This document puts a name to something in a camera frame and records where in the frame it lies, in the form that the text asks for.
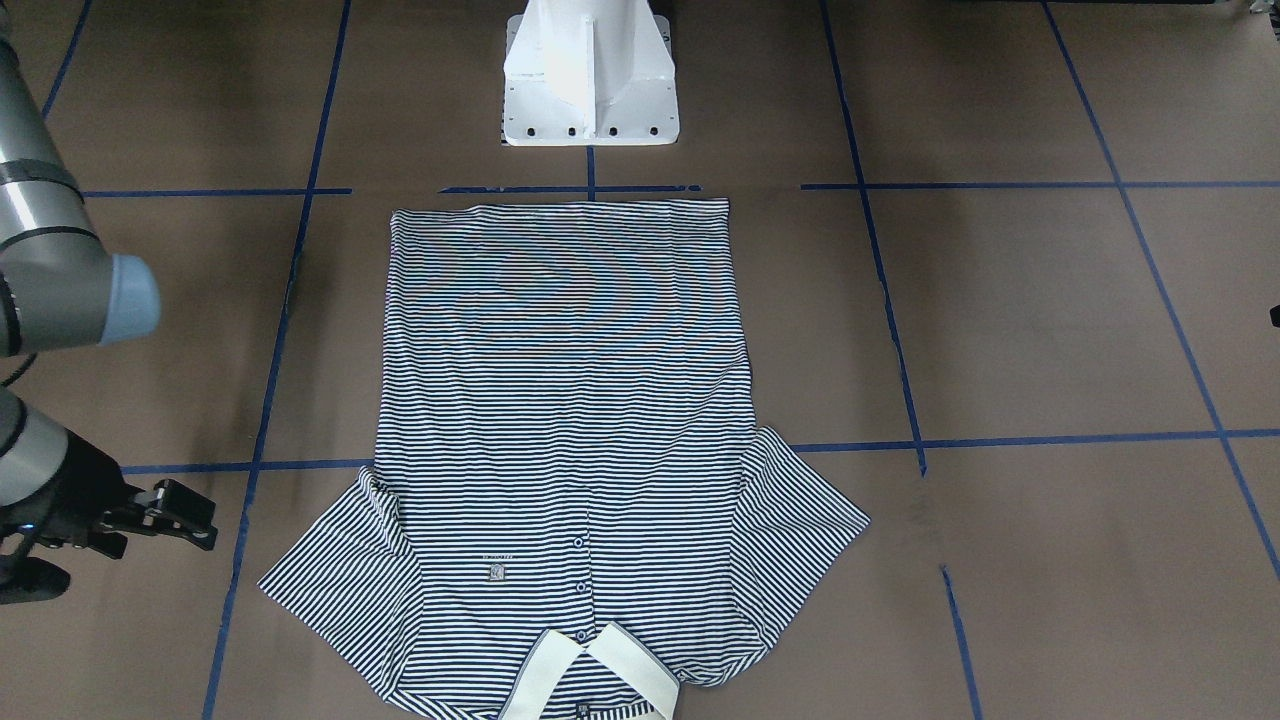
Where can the blue white striped polo shirt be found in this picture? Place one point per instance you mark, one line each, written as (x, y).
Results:
(571, 512)

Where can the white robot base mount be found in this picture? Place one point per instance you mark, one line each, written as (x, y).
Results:
(589, 73)

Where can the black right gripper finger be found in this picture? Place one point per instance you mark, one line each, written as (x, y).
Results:
(172, 506)
(204, 538)

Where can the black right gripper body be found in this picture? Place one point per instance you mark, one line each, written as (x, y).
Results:
(87, 487)

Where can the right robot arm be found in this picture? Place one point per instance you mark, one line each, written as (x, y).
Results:
(60, 288)

